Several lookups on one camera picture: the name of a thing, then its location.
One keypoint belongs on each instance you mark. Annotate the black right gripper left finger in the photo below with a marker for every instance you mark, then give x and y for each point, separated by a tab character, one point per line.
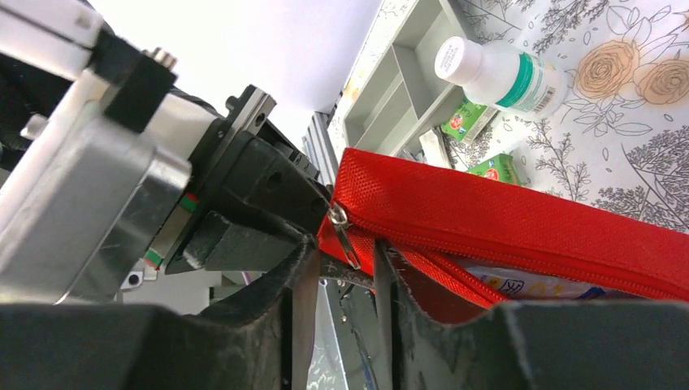
261	337

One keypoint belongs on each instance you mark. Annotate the green sachet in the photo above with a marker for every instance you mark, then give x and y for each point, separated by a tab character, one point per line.
468	121
499	167

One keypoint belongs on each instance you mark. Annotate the green sachet upper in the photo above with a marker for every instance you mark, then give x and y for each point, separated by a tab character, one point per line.
468	121

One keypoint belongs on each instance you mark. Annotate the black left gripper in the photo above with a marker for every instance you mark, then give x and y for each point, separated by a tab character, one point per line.
253	194

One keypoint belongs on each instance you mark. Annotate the white pill bottle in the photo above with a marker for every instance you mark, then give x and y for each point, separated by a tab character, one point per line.
502	76

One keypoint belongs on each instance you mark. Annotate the red first aid pouch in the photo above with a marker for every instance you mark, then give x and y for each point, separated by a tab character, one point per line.
431	214

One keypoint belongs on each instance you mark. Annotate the floral table mat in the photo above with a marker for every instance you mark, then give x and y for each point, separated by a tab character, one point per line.
619	141

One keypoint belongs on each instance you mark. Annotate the grey plastic tray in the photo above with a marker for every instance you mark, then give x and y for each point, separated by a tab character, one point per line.
403	98

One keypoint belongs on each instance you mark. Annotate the blue cotton swab packet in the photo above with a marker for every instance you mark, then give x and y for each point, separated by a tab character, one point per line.
524	285

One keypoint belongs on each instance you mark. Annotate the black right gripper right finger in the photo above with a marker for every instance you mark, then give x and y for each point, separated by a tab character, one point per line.
435	339

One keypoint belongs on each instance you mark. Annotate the green sachet lower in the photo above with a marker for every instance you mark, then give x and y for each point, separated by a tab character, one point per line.
499	167

